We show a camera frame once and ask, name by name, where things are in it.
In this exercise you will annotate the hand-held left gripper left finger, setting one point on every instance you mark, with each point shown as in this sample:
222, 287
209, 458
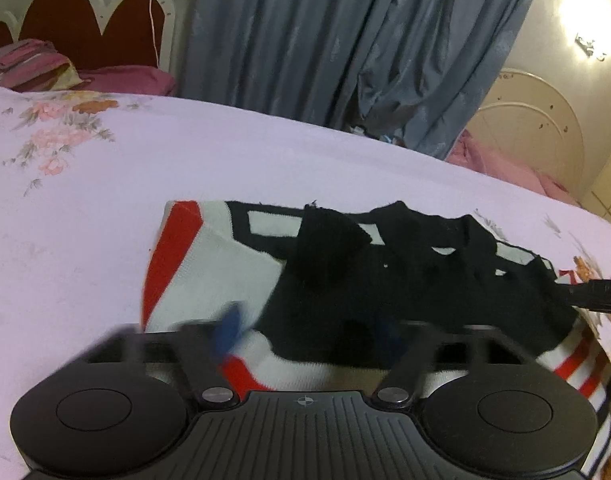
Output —
229, 325

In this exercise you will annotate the grey-blue curtain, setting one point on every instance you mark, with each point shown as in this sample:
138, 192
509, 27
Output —
345, 40

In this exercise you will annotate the striped knit sweater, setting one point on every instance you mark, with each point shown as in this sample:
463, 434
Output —
410, 270

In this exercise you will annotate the pink bedding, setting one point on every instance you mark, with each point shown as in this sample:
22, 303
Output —
495, 165

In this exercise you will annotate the pink pillow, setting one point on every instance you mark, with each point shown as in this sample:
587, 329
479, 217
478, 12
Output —
130, 80

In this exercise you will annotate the wall lamp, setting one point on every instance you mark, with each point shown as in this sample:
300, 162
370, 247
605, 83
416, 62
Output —
590, 46

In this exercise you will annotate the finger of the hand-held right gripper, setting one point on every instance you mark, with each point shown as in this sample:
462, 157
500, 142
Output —
598, 296

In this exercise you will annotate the red heart-shaped headboard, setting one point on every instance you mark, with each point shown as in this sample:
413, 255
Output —
80, 25

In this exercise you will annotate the striped pillow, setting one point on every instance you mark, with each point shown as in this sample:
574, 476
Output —
28, 67

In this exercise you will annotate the cream round headboard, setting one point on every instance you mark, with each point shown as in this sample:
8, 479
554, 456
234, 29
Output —
530, 125

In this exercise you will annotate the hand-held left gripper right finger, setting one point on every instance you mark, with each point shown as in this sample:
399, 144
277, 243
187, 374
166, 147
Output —
391, 336

